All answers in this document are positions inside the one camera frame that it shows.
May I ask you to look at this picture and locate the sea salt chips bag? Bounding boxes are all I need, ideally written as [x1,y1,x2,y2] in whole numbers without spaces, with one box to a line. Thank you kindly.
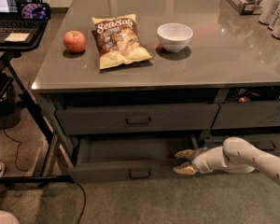
[92,14,151,69]

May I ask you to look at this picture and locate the beige trouser knee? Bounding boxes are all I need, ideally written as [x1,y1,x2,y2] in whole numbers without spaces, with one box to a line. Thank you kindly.
[0,210,20,224]

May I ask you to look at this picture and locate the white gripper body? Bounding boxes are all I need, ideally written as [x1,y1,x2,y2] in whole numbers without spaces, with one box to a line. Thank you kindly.
[190,147,224,174]

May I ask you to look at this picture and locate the grey drawer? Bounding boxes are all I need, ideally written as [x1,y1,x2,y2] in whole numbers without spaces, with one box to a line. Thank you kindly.
[213,100,280,129]
[55,104,218,135]
[68,133,198,183]
[204,133,280,157]

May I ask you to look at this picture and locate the white can left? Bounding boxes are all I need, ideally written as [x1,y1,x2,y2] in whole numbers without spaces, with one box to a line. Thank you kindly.
[259,0,280,24]

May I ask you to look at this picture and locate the black cable on floor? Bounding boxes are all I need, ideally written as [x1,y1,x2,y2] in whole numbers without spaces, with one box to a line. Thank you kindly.
[2,109,87,224]

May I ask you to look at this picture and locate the red apple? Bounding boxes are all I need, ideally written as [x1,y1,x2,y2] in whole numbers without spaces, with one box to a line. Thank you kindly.
[63,31,87,53]

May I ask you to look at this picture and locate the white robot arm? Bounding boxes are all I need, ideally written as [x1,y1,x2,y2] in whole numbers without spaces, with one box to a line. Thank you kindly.
[173,137,280,186]

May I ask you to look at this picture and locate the white can middle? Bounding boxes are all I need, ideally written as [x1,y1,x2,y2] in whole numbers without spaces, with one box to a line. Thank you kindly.
[268,3,280,30]

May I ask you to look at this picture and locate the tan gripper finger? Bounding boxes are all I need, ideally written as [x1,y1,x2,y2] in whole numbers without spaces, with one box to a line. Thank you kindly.
[173,161,198,175]
[175,149,194,160]

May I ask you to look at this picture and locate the black laptop stand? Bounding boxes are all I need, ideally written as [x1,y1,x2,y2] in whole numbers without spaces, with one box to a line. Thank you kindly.
[0,21,74,185]

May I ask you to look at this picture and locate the yellow sticky note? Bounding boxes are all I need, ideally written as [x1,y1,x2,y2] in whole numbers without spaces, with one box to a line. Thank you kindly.
[6,33,29,42]

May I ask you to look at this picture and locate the black smartphone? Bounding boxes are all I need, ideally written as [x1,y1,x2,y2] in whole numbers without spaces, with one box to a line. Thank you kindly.
[17,3,50,21]

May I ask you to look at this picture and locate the white bowl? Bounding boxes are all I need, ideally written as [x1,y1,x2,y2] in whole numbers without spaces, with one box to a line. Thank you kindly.
[157,23,193,52]

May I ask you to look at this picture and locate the black laptop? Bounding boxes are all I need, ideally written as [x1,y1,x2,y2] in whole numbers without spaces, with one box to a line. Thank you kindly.
[0,0,48,46]

